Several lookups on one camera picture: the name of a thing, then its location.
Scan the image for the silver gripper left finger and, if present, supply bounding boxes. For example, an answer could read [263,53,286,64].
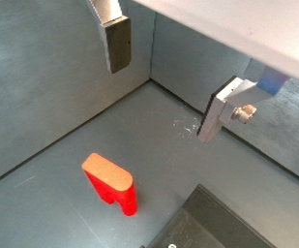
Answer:
[87,0,131,74]

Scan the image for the red square-circle foam block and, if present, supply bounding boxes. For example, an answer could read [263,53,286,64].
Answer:
[82,153,138,216]

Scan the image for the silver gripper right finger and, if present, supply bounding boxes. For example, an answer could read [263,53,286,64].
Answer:
[198,59,290,142]

